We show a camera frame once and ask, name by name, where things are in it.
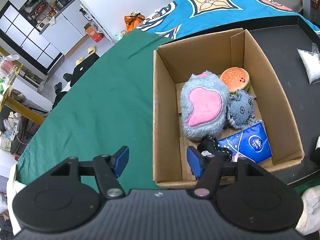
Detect orange bag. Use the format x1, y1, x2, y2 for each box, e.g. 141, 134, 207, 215
124, 12, 145, 33

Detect orange red box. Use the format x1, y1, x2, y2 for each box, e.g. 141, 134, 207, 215
84, 23, 104, 43

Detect black tray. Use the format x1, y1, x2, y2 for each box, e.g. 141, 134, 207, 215
172, 15, 320, 186

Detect white cabinet with shelf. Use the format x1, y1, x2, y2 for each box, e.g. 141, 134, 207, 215
0, 0, 108, 55

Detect grey pink plush toy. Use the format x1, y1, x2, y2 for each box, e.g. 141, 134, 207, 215
180, 70, 229, 141

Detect yellow slipper far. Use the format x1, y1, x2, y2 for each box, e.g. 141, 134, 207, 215
87, 46, 96, 56

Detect yellow slipper near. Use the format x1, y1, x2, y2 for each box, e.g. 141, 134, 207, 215
75, 57, 85, 66

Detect plush hamburger toy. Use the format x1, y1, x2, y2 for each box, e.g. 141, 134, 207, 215
220, 67, 251, 94

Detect yellow slipper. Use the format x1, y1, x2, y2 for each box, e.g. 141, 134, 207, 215
75, 57, 85, 66
87, 46, 96, 56

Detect green cloth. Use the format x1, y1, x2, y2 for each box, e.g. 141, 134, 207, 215
16, 30, 169, 191

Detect blue patterned blanket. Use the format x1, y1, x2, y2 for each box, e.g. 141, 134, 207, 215
139, 0, 320, 40

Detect brown cardboard box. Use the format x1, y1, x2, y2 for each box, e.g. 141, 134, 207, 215
152, 29, 305, 189

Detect grey denim plush toy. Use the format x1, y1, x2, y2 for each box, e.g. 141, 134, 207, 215
226, 90, 257, 130

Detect clear bag white beads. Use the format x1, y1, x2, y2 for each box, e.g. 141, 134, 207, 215
297, 43, 320, 85

